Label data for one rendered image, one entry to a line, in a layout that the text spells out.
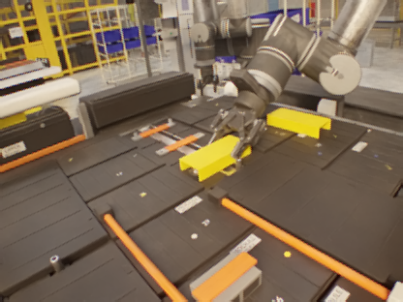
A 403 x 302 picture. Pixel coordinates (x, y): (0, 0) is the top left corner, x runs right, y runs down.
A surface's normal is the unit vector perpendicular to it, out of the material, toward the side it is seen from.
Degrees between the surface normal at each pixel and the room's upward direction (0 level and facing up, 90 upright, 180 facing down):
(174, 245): 0
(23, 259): 0
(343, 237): 0
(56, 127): 90
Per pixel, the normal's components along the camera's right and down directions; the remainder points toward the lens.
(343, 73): -0.33, 0.47
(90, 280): -0.11, -0.88
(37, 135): 0.64, 0.29
